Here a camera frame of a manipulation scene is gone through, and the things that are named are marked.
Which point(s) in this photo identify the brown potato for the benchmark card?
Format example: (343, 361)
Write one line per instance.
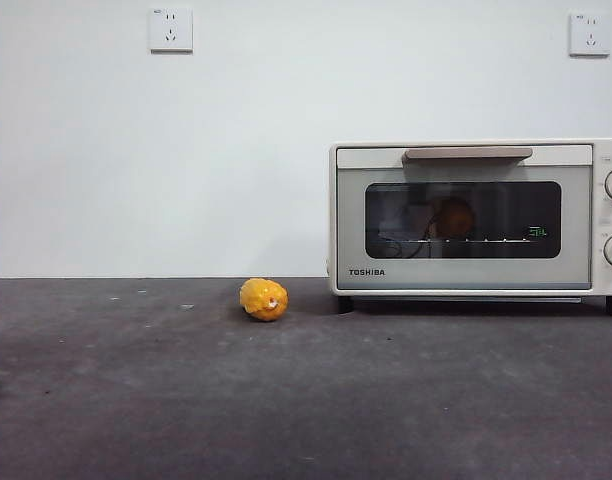
(456, 217)

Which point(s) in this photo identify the cream Toshiba toaster oven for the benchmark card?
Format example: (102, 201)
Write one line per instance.
(600, 280)

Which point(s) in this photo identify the yellow bumpy toy fruit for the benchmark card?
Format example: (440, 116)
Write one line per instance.
(263, 300)

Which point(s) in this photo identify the white wall socket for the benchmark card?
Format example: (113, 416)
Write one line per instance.
(171, 30)
(590, 35)

